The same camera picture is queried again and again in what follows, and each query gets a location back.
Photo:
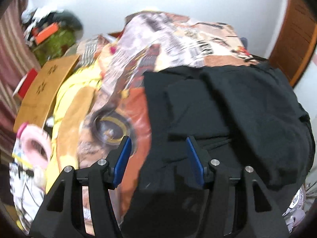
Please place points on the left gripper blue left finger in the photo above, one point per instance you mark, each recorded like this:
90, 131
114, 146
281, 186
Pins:
122, 155

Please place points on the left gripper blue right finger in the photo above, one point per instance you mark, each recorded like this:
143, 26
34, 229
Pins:
196, 166

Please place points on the black zip hoodie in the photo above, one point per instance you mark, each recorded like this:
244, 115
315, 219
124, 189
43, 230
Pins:
241, 115

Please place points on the dark green clothes pile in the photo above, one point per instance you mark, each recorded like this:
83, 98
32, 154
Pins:
69, 21

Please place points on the newspaper print bed cover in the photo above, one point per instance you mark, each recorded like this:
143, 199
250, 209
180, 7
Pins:
130, 103

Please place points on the yellow blanket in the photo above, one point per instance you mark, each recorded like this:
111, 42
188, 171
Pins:
73, 103

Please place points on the pink plush toy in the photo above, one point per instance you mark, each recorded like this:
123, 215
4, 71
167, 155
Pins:
36, 145

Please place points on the red tissue box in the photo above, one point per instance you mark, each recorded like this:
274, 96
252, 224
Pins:
24, 84

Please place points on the green patterned storage box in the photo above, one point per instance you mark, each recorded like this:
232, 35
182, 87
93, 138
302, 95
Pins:
55, 46

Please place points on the red striped curtain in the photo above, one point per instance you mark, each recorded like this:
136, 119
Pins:
16, 61

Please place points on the orange shoe box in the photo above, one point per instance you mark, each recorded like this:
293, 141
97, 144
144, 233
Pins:
46, 33

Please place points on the brown wooden door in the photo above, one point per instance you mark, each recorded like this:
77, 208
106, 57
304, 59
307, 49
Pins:
296, 41

